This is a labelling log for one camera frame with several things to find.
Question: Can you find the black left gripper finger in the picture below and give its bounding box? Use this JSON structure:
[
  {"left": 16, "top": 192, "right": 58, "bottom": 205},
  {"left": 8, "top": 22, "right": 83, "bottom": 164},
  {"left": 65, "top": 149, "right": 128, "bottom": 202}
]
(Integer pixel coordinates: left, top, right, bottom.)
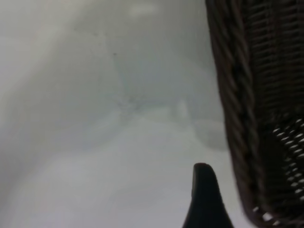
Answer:
[{"left": 181, "top": 162, "right": 236, "bottom": 228}]

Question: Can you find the dark brown woven basket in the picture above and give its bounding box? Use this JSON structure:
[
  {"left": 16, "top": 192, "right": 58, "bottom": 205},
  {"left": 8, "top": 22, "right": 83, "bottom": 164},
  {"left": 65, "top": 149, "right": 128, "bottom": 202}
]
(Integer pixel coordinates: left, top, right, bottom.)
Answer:
[{"left": 205, "top": 0, "right": 304, "bottom": 228}]

